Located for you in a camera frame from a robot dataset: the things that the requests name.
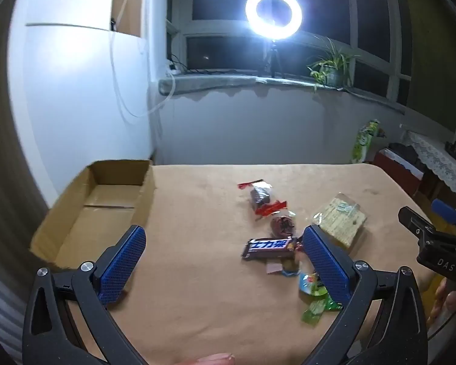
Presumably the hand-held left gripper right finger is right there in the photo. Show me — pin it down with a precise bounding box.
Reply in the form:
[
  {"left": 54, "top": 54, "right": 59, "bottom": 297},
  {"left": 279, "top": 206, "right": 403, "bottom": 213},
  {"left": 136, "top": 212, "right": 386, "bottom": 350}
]
[{"left": 302, "top": 224, "right": 429, "bottom": 365}]

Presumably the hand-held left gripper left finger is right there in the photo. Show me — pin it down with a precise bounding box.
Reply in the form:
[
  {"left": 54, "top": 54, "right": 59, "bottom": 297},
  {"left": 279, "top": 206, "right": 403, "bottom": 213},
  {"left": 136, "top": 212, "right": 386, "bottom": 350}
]
[{"left": 22, "top": 225, "right": 150, "bottom": 365}]

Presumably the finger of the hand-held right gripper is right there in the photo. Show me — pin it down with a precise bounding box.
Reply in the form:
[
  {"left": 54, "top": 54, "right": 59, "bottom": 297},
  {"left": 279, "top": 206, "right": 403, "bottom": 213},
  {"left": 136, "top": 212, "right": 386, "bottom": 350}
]
[
  {"left": 398, "top": 206, "right": 439, "bottom": 249},
  {"left": 431, "top": 198, "right": 456, "bottom": 240}
]

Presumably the blue green jelly packet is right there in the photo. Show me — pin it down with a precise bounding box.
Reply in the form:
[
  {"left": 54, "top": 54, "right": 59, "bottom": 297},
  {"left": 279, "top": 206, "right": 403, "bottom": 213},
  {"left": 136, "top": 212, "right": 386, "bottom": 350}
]
[{"left": 281, "top": 267, "right": 330, "bottom": 296}]

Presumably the clear cracker pack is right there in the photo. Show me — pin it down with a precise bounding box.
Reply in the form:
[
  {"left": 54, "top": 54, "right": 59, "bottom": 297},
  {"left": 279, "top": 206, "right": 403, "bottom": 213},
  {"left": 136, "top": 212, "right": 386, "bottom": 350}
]
[{"left": 312, "top": 192, "right": 367, "bottom": 249}]

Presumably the green candy packet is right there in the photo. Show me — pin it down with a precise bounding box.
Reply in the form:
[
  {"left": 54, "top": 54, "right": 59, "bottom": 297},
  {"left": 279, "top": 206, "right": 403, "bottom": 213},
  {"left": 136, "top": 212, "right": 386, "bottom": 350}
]
[{"left": 302, "top": 298, "right": 343, "bottom": 325}]

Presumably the brown candy red twist wrapper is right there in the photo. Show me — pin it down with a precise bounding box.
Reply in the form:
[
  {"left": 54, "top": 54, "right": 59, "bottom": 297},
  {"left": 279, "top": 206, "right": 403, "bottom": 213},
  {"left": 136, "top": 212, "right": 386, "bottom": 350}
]
[
  {"left": 255, "top": 209, "right": 298, "bottom": 238},
  {"left": 237, "top": 179, "right": 288, "bottom": 217}
]

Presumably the large brown chocolate bar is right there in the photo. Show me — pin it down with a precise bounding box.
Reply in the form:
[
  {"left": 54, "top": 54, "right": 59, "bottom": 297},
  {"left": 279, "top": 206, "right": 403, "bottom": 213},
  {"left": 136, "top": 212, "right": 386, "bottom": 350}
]
[{"left": 241, "top": 237, "right": 302, "bottom": 261}]

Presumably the cardboard box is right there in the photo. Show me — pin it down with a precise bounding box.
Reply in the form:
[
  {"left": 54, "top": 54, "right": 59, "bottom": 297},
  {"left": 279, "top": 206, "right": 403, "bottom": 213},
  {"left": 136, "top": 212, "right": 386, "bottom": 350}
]
[{"left": 29, "top": 159, "right": 157, "bottom": 272}]

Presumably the person's right hand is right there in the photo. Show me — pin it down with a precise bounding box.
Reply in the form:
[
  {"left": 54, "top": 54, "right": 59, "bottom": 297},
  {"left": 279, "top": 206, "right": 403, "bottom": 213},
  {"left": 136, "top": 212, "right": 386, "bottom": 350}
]
[{"left": 429, "top": 276, "right": 456, "bottom": 321}]

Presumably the person's left hand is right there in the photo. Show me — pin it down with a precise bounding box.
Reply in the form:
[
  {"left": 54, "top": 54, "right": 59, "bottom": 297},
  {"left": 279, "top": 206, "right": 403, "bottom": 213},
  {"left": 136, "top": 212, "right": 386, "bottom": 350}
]
[{"left": 182, "top": 353, "right": 237, "bottom": 365}]

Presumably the dark red box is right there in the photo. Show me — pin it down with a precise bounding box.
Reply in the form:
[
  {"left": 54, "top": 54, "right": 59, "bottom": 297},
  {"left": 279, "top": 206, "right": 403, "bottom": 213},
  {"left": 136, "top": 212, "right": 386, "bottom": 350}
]
[{"left": 372, "top": 148, "right": 424, "bottom": 198}]

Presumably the white lace cloth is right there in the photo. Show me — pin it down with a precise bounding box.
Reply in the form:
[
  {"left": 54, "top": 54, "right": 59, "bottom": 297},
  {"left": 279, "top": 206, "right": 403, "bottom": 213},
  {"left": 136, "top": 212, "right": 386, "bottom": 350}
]
[{"left": 401, "top": 129, "right": 456, "bottom": 202}]

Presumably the black bag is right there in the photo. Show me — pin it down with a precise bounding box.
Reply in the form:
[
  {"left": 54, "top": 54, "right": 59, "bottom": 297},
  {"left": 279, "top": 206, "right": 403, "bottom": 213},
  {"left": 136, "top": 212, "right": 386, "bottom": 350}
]
[{"left": 388, "top": 142, "right": 422, "bottom": 168}]

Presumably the green snack bag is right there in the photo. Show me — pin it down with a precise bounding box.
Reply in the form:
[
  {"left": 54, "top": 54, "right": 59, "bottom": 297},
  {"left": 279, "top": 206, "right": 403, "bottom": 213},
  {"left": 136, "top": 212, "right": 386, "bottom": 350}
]
[{"left": 350, "top": 119, "right": 381, "bottom": 164}]

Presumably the dark green curtain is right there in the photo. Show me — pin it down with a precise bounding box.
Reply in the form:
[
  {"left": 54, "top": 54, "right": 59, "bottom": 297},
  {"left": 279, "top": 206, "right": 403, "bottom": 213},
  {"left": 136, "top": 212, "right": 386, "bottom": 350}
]
[{"left": 399, "top": 0, "right": 456, "bottom": 134}]

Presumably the potted spider plant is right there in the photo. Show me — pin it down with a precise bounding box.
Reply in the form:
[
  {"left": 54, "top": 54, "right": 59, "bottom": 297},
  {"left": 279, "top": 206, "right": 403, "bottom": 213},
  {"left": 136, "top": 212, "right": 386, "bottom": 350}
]
[{"left": 307, "top": 34, "right": 361, "bottom": 92}]

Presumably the grey windowsill cloth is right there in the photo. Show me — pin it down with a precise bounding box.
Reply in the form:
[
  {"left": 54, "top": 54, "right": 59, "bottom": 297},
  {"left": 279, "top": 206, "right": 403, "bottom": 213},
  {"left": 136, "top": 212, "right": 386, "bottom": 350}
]
[{"left": 157, "top": 74, "right": 405, "bottom": 115}]

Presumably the black tripod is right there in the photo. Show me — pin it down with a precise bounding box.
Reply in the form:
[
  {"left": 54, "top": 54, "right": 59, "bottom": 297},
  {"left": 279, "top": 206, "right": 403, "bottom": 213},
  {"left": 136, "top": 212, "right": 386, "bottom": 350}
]
[{"left": 264, "top": 40, "right": 284, "bottom": 79}]

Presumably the brown wooden panel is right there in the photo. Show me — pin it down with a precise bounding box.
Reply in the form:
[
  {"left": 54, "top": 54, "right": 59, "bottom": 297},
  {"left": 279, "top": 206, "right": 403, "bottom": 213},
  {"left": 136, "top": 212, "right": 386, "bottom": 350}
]
[{"left": 112, "top": 0, "right": 143, "bottom": 39}]

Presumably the white cable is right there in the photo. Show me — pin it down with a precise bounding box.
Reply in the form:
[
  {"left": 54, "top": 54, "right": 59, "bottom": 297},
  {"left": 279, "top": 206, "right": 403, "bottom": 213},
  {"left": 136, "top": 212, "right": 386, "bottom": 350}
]
[{"left": 109, "top": 26, "right": 176, "bottom": 119}]

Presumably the ring light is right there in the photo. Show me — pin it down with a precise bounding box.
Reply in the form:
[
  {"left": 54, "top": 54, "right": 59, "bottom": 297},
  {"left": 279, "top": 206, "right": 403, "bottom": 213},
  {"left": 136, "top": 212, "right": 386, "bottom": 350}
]
[{"left": 245, "top": 0, "right": 302, "bottom": 40}]

